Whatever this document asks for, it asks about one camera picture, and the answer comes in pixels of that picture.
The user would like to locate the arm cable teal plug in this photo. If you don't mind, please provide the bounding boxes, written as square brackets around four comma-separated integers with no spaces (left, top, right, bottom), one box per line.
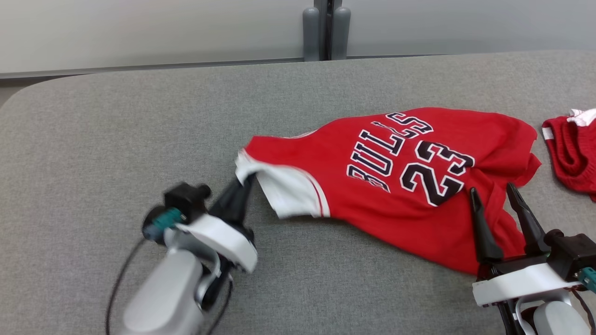
[105,208,185,335]
[570,267,596,335]

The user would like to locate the grey partition base rail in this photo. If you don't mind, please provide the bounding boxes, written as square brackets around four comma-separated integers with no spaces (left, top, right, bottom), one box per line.
[0,57,305,79]

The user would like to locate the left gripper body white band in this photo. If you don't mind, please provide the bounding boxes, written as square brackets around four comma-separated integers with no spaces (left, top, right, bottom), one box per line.
[142,207,258,273]

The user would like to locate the grey rounded partition foot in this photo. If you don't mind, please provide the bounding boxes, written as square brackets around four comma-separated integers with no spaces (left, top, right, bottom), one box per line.
[303,7,321,62]
[332,7,351,60]

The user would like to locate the left arm cable teal plug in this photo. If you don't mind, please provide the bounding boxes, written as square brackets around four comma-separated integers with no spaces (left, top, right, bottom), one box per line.
[105,208,185,335]

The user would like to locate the red shorts white trim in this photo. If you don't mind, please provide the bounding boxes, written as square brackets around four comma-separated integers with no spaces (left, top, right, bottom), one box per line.
[542,108,596,203]

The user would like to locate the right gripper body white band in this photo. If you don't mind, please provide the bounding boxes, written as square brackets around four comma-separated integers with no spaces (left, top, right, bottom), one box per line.
[473,254,583,307]

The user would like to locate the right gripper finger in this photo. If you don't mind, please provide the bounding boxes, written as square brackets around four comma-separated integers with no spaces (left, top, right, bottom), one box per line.
[506,182,548,255]
[469,188,504,264]

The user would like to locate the red Bulls 23 jersey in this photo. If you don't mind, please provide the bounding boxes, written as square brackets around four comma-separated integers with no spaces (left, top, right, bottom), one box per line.
[234,107,542,275]

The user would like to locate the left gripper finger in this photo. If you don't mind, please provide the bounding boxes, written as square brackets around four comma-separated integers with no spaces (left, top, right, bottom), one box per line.
[210,179,244,220]
[226,173,256,227]

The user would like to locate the right arm cable teal plug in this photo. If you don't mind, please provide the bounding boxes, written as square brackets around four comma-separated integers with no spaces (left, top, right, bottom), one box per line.
[570,267,596,335]

